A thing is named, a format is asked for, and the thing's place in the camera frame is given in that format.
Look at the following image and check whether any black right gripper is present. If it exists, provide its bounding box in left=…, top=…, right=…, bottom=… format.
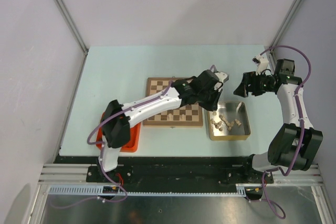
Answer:
left=234, top=70, right=275, bottom=98

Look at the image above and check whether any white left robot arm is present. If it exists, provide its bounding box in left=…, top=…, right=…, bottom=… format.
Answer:
left=97, top=69, right=229, bottom=182

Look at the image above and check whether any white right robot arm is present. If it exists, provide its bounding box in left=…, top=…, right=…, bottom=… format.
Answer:
left=234, top=55, right=323, bottom=183

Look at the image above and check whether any wooden chess board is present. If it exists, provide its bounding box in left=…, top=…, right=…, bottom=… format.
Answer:
left=143, top=77, right=203, bottom=127

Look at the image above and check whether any pile of light chess pieces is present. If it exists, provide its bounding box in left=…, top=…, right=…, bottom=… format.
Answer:
left=210, top=111, right=242, bottom=131

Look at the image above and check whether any gold metal tin tray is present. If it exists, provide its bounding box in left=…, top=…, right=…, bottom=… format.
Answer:
left=207, top=101, right=251, bottom=141

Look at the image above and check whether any orange plastic tray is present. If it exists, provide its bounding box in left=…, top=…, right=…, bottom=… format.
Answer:
left=96, top=111, right=141, bottom=153

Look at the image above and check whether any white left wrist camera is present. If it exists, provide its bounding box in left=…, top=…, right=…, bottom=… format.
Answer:
left=214, top=71, right=229, bottom=92

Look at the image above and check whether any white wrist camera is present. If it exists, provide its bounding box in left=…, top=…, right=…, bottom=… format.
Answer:
left=252, top=55, right=269, bottom=75
left=214, top=71, right=229, bottom=92

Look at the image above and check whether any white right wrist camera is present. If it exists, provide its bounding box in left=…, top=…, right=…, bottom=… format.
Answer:
left=252, top=55, right=269, bottom=75

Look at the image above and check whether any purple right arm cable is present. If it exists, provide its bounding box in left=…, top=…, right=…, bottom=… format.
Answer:
left=259, top=45, right=312, bottom=219

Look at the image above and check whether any grey slotted cable duct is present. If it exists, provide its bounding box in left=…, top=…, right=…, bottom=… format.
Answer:
left=48, top=184, right=262, bottom=197

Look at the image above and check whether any right aluminium frame post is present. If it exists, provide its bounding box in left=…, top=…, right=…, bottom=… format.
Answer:
left=269, top=0, right=305, bottom=47

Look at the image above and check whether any aluminium frame post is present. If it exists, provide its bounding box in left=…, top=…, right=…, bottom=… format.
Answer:
left=269, top=0, right=305, bottom=47
left=38, top=0, right=89, bottom=56

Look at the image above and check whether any left aluminium frame post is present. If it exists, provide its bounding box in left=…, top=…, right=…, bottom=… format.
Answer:
left=38, top=0, right=89, bottom=56

